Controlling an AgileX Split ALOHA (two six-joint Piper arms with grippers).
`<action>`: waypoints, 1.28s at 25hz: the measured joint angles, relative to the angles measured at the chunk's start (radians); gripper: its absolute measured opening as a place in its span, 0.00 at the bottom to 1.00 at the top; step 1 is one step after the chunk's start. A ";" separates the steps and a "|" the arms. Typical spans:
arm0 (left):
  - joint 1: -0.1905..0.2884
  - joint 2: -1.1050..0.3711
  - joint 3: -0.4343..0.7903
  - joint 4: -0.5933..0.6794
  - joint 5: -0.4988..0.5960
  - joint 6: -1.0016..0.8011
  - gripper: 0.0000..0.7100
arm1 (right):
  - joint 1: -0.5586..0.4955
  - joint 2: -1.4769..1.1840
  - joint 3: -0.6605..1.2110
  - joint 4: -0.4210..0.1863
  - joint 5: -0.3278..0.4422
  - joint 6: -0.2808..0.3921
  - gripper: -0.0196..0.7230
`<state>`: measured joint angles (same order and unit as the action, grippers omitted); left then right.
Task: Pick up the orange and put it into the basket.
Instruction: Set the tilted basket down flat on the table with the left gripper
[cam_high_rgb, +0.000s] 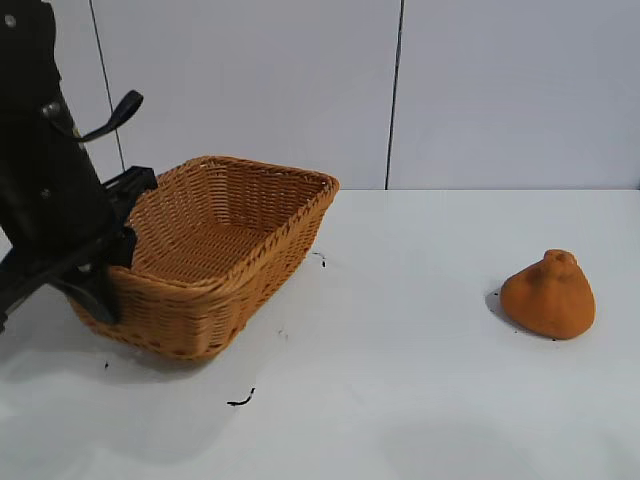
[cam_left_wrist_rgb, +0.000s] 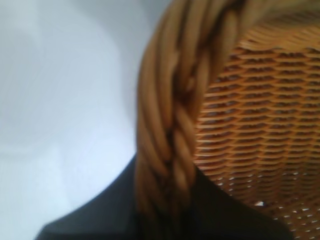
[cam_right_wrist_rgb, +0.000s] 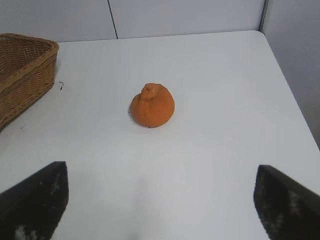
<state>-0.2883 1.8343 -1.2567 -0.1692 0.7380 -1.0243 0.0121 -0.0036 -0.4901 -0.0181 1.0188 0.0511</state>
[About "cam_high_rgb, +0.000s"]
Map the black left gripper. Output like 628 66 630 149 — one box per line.
0 124 139 335

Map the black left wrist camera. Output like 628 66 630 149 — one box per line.
102 166 160 214

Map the orange knobbed toy fruit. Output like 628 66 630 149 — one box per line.
499 248 597 341

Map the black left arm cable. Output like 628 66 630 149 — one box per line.
74 89 145 145

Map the tan woven wicker basket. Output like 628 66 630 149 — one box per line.
67 155 341 362

